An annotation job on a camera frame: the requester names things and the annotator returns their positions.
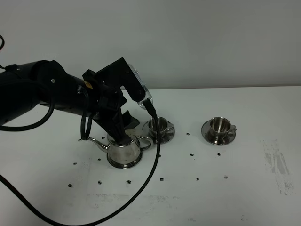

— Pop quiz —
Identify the stainless steel teapot saucer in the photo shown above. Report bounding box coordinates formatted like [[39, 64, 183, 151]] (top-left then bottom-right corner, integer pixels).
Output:
[[106, 153, 143, 169]]

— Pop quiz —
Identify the left stainless steel saucer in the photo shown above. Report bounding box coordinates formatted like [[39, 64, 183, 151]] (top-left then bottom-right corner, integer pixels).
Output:
[[142, 121, 175, 144]]

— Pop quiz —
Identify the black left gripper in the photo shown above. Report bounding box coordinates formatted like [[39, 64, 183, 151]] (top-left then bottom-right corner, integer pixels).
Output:
[[82, 57, 145, 144]]

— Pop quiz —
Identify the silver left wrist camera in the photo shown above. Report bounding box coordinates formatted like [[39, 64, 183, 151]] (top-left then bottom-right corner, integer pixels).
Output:
[[129, 64, 153, 110]]

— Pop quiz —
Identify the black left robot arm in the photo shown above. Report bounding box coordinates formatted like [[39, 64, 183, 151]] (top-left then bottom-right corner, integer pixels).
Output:
[[0, 58, 146, 144]]

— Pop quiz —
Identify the right stainless steel teacup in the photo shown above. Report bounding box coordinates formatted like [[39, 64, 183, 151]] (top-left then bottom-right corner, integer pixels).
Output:
[[209, 117, 237, 139]]

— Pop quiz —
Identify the stainless steel teacup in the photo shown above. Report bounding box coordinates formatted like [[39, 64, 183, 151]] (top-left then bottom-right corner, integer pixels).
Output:
[[146, 117, 175, 138], [209, 117, 237, 139]]

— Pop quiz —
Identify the left stainless steel teacup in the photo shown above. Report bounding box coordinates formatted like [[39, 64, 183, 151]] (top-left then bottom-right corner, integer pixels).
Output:
[[146, 117, 175, 138]]

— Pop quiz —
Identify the black left camera cable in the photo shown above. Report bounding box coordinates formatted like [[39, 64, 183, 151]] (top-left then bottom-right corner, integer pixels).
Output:
[[0, 81, 164, 226]]

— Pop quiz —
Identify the right stainless steel saucer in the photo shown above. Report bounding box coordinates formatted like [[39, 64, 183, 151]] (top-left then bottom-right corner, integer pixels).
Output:
[[201, 121, 236, 145]]

